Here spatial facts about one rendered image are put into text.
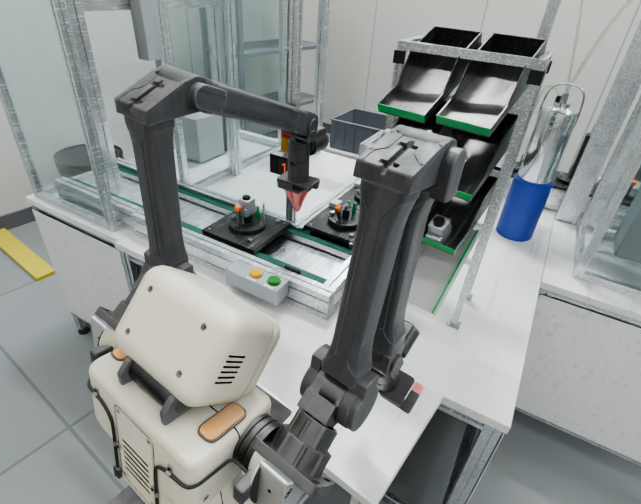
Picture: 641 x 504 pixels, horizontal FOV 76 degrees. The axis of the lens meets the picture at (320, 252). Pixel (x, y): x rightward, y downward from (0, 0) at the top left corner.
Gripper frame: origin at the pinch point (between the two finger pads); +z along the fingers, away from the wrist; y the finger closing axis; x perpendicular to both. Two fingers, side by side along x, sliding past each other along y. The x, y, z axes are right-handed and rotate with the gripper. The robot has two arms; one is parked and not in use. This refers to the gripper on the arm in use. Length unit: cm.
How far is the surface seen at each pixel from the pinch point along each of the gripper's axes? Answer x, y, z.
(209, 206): -26, 62, 32
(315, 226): -33.0, 13.0, 27.8
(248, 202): -16.8, 32.1, 16.0
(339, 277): -10.9, -9.6, 28.1
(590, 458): -69, -119, 126
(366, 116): -241, 87, 52
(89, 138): 3, 87, -2
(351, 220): -43, 2, 26
